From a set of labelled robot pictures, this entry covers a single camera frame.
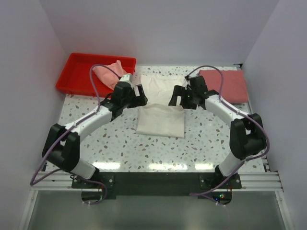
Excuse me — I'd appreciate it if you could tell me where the light pink t-shirt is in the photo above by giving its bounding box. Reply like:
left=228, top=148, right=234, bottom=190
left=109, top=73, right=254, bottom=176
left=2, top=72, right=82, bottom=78
left=93, top=60, right=127, bottom=90

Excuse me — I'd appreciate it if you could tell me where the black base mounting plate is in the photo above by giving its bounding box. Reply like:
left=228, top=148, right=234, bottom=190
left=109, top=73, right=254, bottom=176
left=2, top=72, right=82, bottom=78
left=71, top=171, right=242, bottom=204

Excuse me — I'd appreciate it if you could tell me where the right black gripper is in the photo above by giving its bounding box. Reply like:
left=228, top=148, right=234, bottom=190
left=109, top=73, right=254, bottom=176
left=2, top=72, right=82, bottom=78
left=168, top=85, right=196, bottom=110

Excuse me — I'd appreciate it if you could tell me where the folded dusty red t-shirt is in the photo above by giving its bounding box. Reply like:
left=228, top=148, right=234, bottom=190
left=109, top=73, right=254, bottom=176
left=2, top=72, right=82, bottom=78
left=199, top=70, right=248, bottom=104

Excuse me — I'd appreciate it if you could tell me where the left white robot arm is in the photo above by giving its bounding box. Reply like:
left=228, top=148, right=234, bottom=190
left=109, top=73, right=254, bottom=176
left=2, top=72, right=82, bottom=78
left=42, top=81, right=148, bottom=188

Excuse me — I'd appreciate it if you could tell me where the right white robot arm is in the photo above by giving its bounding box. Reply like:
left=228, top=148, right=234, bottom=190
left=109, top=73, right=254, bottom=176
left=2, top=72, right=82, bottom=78
left=168, top=76, right=268, bottom=188

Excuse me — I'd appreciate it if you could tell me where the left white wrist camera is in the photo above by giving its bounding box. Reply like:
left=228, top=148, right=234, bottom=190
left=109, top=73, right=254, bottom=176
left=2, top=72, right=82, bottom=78
left=119, top=73, right=133, bottom=85

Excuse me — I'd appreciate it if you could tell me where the white graphic t-shirt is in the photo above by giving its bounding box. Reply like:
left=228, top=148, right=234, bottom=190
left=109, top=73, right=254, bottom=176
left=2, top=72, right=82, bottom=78
left=136, top=74, right=187, bottom=138

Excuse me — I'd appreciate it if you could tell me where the red plastic bin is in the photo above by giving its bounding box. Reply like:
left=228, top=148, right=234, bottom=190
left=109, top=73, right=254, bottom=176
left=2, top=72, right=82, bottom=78
left=56, top=53, right=137, bottom=97

